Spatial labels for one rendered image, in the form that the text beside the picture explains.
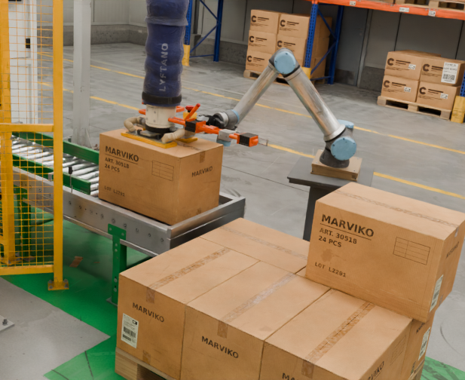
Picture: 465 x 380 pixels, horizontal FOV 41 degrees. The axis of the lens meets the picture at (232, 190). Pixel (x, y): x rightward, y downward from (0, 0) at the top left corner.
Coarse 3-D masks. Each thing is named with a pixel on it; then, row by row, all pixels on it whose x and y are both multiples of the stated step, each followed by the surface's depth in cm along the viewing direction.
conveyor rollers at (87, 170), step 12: (12, 144) 464; (24, 144) 463; (36, 144) 471; (24, 156) 443; (36, 156) 441; (48, 156) 440; (72, 156) 446; (72, 168) 423; (84, 168) 431; (96, 168) 429; (96, 180) 406; (96, 192) 384
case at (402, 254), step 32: (352, 192) 304; (384, 192) 309; (320, 224) 290; (352, 224) 281; (384, 224) 272; (416, 224) 272; (448, 224) 276; (320, 256) 294; (352, 256) 285; (384, 256) 276; (416, 256) 267; (448, 256) 275; (352, 288) 289; (384, 288) 279; (416, 288) 271; (448, 288) 295
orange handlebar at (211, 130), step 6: (180, 108) 378; (144, 114) 362; (168, 120) 352; (174, 120) 350; (198, 126) 341; (204, 126) 344; (210, 126) 341; (204, 132) 340; (210, 132) 337; (216, 132) 335; (234, 138) 329
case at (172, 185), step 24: (120, 144) 353; (144, 144) 347; (192, 144) 356; (216, 144) 361; (120, 168) 358; (144, 168) 347; (168, 168) 337; (192, 168) 342; (216, 168) 362; (120, 192) 362; (144, 192) 351; (168, 192) 341; (192, 192) 348; (216, 192) 369; (168, 216) 345; (192, 216) 355
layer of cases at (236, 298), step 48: (192, 240) 331; (240, 240) 337; (288, 240) 343; (144, 288) 282; (192, 288) 282; (240, 288) 287; (288, 288) 291; (144, 336) 289; (192, 336) 271; (240, 336) 255; (288, 336) 252; (336, 336) 256; (384, 336) 259
